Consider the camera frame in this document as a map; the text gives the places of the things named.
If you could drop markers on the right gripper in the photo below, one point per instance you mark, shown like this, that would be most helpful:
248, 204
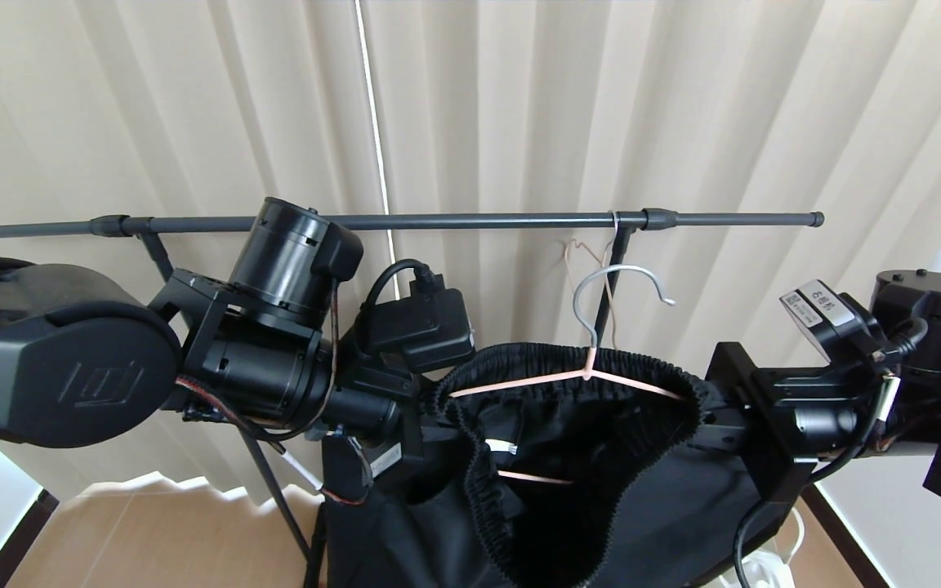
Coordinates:
781, 408

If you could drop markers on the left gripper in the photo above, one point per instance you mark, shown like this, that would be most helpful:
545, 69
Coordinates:
372, 416

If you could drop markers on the black shorts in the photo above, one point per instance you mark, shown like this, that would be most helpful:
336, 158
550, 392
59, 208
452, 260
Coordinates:
405, 531

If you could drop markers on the pink clothes hanger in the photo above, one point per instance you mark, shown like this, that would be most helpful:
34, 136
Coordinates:
568, 257
519, 381

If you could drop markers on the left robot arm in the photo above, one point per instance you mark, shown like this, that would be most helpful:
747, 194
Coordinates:
70, 384

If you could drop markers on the white laundry basket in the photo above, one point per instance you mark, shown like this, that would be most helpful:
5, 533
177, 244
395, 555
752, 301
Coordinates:
797, 531

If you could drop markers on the black clothes rack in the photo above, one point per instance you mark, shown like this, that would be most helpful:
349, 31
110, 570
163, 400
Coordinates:
479, 220

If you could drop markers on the beige curtain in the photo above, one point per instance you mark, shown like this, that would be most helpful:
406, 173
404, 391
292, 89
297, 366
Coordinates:
193, 106

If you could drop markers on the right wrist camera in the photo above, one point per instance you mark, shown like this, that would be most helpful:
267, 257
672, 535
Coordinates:
826, 322

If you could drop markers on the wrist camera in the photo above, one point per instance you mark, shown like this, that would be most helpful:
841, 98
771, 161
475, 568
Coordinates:
430, 327
826, 322

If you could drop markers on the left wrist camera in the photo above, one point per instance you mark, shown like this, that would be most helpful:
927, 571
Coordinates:
430, 327

